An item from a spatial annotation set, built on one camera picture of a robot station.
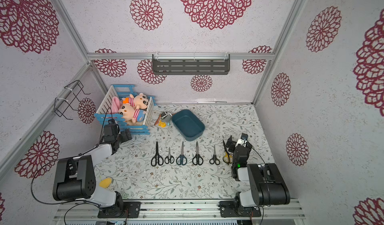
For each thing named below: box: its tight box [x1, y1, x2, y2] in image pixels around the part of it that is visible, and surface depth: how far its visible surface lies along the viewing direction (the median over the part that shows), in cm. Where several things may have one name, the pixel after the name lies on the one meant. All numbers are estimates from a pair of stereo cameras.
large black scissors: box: [151, 141, 164, 167], surface depth 94 cm
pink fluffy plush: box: [108, 96, 123, 114], surface depth 104 cm
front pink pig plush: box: [118, 103, 146, 124], surface depth 99 cm
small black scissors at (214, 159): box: [209, 145, 220, 165], surface depth 92 cm
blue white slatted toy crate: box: [94, 84, 157, 135], surface depth 102 cm
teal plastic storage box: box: [171, 109, 205, 142], surface depth 109 cm
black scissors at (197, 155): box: [192, 141, 204, 166], surface depth 94 cm
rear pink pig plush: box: [122, 92, 149, 110], surface depth 108 cm
